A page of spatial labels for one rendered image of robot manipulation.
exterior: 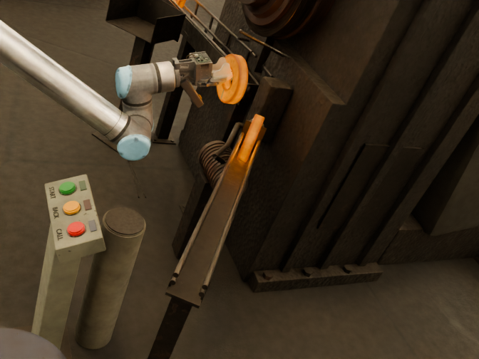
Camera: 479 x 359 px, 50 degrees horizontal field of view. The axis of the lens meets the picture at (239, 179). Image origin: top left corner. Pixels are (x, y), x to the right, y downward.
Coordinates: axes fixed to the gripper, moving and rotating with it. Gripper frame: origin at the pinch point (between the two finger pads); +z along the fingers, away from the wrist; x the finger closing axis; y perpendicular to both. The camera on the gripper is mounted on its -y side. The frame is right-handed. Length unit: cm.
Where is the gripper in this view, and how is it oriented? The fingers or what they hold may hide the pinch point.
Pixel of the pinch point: (233, 73)
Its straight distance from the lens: 169.0
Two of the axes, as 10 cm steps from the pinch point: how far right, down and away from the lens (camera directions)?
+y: 0.8, -7.4, -6.7
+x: -3.6, -6.5, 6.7
